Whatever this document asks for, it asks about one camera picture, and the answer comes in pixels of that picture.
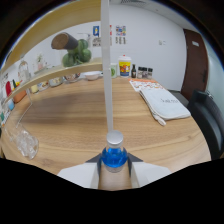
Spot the brown door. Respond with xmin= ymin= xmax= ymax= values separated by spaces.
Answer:
xmin=181 ymin=28 xmax=209 ymax=102

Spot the two-tier wooden shelf rack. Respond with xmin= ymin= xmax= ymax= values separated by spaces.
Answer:
xmin=0 ymin=0 xmax=115 ymax=134

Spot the orange printed leaflet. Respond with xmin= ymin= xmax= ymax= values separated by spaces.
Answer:
xmin=128 ymin=78 xmax=164 ymax=93

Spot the clear glass cup with ice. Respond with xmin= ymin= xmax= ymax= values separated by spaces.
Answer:
xmin=6 ymin=123 xmax=40 ymax=160

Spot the dark handle with wooden end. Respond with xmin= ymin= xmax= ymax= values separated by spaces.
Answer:
xmin=50 ymin=31 xmax=79 ymax=51

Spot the patterned bowl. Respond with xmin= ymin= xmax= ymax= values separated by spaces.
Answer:
xmin=63 ymin=73 xmax=81 ymax=83

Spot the dark small bottle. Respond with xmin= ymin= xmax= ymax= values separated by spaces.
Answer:
xmin=130 ymin=63 xmax=137 ymax=79

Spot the red wall poster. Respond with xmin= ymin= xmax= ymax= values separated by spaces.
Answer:
xmin=109 ymin=24 xmax=114 ymax=46

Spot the blue wall poster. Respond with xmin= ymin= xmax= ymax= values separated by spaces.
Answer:
xmin=92 ymin=25 xmax=101 ymax=47

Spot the multicolour wall poster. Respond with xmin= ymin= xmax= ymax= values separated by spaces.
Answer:
xmin=115 ymin=25 xmax=128 ymax=45

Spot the green mug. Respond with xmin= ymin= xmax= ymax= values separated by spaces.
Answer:
xmin=110 ymin=63 xmax=118 ymax=79

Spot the yellow cup noodle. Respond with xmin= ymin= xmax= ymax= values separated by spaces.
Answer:
xmin=118 ymin=54 xmax=132 ymax=78

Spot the blue liquid bottle silver cap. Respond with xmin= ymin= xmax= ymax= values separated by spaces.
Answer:
xmin=100 ymin=130 xmax=129 ymax=173

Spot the black chair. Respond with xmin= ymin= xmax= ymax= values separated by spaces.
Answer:
xmin=186 ymin=89 xmax=224 ymax=160

